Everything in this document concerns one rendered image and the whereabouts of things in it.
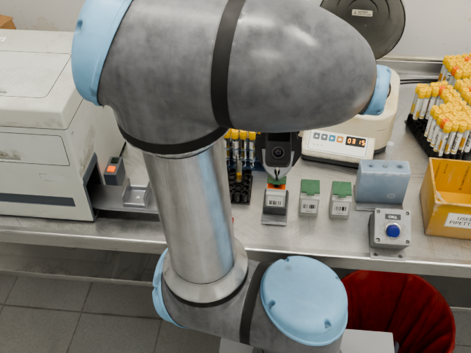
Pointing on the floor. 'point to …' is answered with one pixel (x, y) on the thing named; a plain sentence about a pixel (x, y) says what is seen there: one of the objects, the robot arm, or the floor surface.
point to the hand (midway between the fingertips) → (276, 177)
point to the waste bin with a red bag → (400, 310)
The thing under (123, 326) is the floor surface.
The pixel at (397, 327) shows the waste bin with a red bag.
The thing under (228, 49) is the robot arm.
